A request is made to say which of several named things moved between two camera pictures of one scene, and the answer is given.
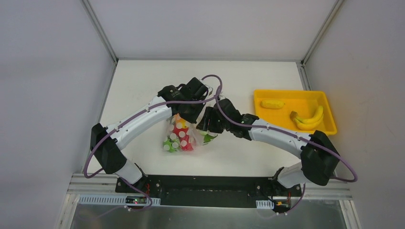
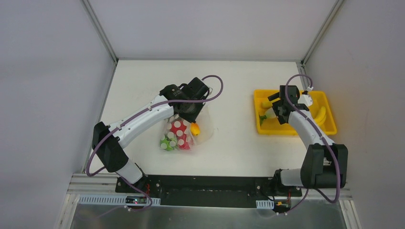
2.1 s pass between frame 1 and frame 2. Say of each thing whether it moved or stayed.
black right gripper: moved
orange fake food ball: moved
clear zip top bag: stayed
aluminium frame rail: stayed
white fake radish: moved
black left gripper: stayed
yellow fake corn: stayed
